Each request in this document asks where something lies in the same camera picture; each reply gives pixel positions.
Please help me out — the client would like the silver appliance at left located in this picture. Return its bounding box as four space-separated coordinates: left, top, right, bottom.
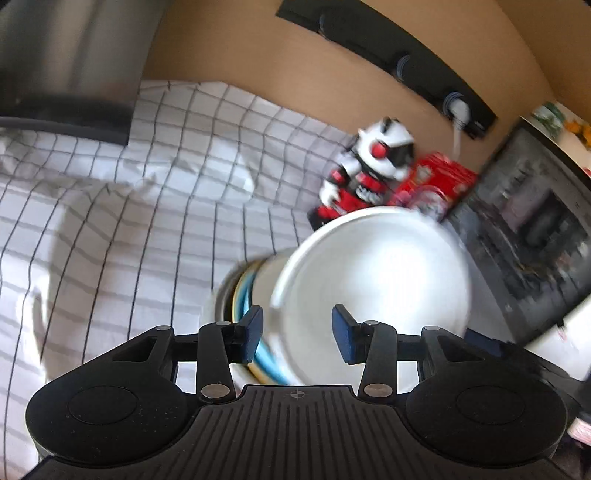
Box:
0 0 168 145

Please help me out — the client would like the Calbee cereal bag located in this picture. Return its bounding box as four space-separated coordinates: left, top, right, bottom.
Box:
387 152 478 221

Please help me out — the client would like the white bowl yellow rim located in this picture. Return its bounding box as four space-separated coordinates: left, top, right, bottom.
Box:
230 260 273 391

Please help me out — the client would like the black wall power strip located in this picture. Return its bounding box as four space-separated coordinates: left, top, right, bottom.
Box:
276 0 497 139

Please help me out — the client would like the white grid tablecloth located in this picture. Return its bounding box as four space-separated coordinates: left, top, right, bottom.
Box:
1 81 349 479

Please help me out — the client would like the red white robot toy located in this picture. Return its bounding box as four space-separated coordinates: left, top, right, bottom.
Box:
308 117 415 230

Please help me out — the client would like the white plug with cable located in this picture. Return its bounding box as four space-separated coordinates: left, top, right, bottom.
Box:
443 92 471 160

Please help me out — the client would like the blue bowl black rim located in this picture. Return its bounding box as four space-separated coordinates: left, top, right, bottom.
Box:
242 284 288 385

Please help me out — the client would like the white bowl orange lettering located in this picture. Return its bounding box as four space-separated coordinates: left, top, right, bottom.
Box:
256 207 471 387

